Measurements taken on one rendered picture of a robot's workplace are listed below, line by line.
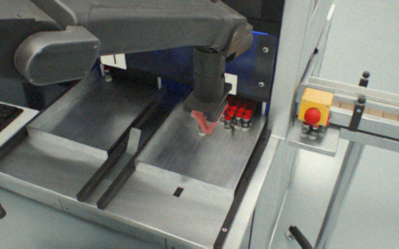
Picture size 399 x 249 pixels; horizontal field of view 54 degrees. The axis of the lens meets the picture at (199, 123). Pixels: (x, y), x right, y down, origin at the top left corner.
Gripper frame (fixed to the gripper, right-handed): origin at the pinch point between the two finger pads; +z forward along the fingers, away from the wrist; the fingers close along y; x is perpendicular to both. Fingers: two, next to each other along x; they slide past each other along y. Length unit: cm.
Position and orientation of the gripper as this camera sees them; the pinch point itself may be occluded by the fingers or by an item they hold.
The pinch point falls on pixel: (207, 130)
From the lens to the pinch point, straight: 80.4
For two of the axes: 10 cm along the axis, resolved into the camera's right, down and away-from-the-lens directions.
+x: -9.2, -2.5, 2.9
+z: -0.1, 7.6, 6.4
